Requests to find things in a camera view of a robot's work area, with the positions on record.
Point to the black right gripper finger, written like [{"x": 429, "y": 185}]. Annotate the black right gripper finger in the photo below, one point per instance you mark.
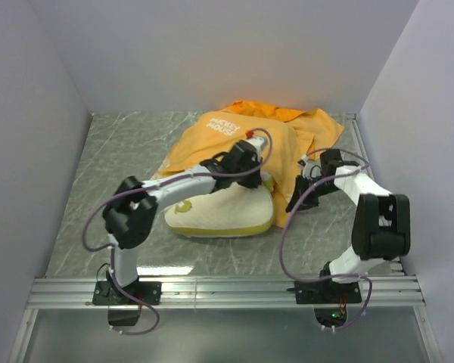
[
  {"x": 299, "y": 189},
  {"x": 309, "y": 203}
]

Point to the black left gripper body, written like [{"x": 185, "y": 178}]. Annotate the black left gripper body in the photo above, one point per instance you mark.
[{"x": 250, "y": 179}]

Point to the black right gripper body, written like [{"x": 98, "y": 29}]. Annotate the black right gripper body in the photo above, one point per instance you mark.
[{"x": 323, "y": 189}]

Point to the orange pillowcase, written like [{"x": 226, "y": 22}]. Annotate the orange pillowcase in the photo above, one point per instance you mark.
[{"x": 294, "y": 132}]

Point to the cream quilted pillow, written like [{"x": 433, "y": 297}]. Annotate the cream quilted pillow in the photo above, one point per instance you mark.
[{"x": 236, "y": 211}]

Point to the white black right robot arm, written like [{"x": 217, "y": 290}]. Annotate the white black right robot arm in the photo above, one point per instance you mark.
[{"x": 381, "y": 227}]

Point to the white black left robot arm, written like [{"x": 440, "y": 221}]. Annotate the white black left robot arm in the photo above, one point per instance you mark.
[{"x": 130, "y": 216}]

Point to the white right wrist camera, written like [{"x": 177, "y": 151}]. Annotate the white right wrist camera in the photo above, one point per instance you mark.
[{"x": 309, "y": 169}]

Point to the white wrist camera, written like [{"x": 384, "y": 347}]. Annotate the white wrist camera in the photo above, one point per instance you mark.
[
  {"x": 309, "y": 169},
  {"x": 259, "y": 142}
]

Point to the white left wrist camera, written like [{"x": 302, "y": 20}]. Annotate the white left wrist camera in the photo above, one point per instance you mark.
[{"x": 259, "y": 142}]

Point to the aluminium side rail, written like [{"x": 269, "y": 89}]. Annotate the aluminium side rail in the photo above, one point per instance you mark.
[{"x": 392, "y": 267}]

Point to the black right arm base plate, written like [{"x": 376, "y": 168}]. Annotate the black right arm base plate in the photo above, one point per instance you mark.
[{"x": 325, "y": 292}]

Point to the aluminium front rail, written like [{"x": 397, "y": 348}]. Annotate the aluminium front rail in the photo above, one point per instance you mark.
[{"x": 237, "y": 292}]

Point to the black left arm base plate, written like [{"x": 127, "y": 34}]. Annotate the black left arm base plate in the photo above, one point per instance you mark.
[{"x": 106, "y": 294}]

